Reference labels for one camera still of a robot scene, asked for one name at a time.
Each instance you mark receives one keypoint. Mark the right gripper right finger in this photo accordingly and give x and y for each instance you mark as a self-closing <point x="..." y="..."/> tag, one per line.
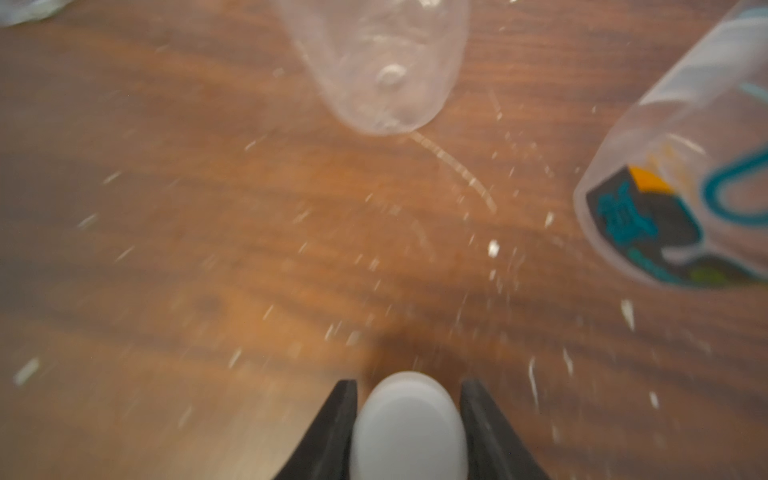
<point x="495" y="451"/>

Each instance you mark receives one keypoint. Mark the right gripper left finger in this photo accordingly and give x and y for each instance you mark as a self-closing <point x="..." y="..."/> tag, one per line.
<point x="324" y="450"/>

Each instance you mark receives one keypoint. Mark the white cap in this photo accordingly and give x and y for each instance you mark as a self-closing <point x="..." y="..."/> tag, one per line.
<point x="408" y="428"/>

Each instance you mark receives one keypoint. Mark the round clear bottle front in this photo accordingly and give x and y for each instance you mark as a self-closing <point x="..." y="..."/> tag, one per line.
<point x="677" y="192"/>

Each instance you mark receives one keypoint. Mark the round clear bottle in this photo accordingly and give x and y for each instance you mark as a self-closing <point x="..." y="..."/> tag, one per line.
<point x="677" y="192"/>
<point x="382" y="67"/>

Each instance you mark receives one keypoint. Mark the square clear bottle with label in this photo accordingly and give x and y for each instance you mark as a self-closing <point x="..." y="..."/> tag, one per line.
<point x="14" y="12"/>

